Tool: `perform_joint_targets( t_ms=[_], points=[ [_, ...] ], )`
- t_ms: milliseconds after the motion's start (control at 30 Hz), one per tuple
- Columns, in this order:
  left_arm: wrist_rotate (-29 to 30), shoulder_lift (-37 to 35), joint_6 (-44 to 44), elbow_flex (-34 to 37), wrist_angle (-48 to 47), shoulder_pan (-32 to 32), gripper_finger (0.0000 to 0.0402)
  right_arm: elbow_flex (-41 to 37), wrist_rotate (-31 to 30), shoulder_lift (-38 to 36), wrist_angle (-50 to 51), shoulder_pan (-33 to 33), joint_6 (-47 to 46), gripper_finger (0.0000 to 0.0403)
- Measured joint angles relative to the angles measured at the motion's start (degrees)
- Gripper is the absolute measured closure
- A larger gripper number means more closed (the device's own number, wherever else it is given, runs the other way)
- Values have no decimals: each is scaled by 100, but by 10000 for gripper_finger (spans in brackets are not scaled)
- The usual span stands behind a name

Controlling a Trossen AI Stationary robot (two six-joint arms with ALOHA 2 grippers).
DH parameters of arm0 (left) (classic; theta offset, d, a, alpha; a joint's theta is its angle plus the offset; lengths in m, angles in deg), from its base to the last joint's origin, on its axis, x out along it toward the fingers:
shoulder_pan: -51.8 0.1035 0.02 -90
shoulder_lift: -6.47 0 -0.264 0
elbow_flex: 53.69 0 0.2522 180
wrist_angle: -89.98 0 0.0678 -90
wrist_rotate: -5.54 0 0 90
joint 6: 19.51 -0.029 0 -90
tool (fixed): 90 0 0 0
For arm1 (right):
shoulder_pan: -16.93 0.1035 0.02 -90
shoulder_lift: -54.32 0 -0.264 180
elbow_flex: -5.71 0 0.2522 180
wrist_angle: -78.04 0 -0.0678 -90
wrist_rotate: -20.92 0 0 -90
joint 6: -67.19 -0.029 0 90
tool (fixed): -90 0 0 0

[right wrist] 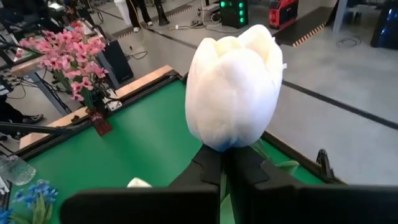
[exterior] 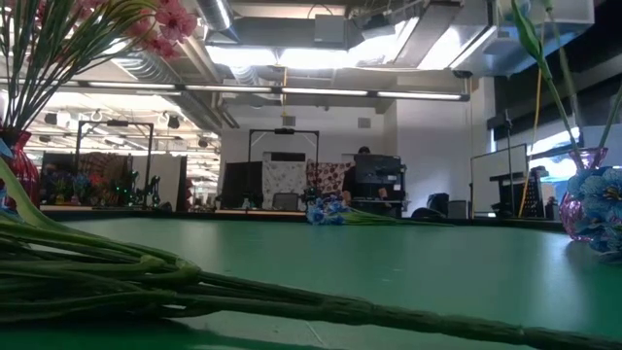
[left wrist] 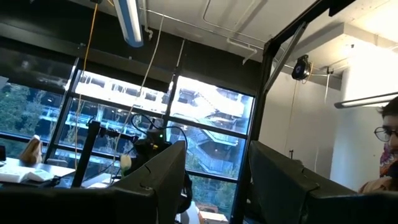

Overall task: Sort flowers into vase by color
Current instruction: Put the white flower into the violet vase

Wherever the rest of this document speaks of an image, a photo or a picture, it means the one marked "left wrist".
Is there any white hanging cable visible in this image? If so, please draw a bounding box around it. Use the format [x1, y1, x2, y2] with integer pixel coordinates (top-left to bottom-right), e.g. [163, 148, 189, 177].
[110, 15, 165, 184]

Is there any brown paper bag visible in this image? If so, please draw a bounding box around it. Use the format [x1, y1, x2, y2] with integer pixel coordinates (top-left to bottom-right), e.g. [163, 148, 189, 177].
[19, 134, 44, 165]

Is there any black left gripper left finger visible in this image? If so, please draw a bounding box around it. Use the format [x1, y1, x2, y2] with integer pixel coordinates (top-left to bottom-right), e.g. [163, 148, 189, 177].
[0, 139, 187, 224]

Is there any black overhead camera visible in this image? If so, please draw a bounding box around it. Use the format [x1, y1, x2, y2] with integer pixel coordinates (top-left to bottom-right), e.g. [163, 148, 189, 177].
[291, 55, 312, 82]

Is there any black overhead rig frame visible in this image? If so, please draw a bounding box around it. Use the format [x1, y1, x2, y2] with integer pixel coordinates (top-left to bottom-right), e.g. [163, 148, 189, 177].
[231, 0, 357, 224]

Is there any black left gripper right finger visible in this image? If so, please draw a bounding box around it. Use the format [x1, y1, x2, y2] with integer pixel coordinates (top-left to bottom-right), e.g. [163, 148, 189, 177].
[247, 139, 398, 224]

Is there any black stand pole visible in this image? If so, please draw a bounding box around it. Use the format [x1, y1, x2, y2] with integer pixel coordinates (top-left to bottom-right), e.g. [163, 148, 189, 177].
[70, 119, 140, 189]

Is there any white ceiling light fixture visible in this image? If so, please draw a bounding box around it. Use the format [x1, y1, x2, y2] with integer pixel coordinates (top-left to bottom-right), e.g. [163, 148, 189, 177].
[112, 0, 144, 49]
[333, 91, 398, 110]

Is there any yellow hanging cable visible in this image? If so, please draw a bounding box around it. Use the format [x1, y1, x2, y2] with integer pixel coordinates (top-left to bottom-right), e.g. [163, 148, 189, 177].
[73, 0, 99, 170]

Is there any person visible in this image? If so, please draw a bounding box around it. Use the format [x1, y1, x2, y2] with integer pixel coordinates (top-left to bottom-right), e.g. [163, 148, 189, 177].
[359, 96, 398, 194]

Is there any white artificial tulip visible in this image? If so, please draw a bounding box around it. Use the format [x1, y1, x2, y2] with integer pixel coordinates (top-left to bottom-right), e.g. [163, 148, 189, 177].
[120, 154, 133, 177]

